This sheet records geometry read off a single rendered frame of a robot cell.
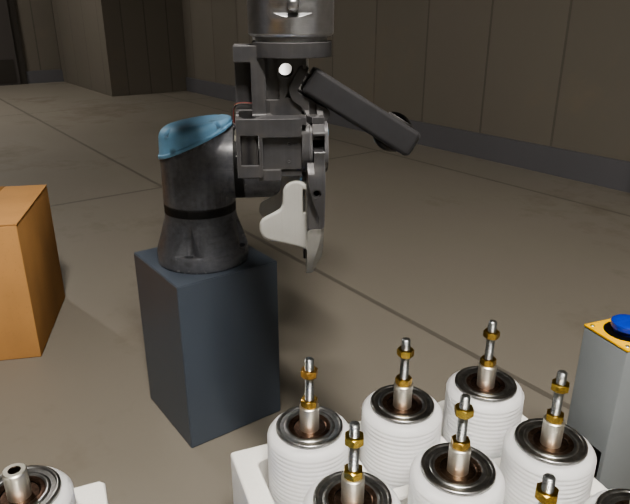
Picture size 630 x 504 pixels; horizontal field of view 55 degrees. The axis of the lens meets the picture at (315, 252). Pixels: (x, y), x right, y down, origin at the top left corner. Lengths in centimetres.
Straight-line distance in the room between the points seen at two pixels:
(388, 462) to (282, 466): 13
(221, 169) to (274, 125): 41
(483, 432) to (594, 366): 17
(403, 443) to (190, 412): 44
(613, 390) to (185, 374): 62
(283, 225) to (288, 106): 11
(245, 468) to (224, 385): 31
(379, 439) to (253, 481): 15
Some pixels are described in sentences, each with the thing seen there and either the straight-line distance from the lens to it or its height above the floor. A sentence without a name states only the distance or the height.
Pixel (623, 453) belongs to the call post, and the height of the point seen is 15.
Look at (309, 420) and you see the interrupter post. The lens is 70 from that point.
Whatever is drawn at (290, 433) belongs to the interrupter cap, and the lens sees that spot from 70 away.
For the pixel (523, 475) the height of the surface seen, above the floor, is 23.
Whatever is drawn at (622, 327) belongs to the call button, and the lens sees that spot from 84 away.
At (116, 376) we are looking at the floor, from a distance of 132.
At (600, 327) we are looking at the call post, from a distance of 86.
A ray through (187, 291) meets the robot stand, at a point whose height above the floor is 29.
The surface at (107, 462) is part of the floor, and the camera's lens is 111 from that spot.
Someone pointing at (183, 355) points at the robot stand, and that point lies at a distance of 100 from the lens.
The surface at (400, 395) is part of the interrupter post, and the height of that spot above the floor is 27.
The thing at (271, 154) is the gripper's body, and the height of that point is 57.
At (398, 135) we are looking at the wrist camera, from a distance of 56.
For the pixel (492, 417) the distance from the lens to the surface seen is 78.
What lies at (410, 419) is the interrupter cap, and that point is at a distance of 73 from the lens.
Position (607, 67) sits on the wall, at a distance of 281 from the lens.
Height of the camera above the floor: 69
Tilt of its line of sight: 22 degrees down
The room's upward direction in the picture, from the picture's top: straight up
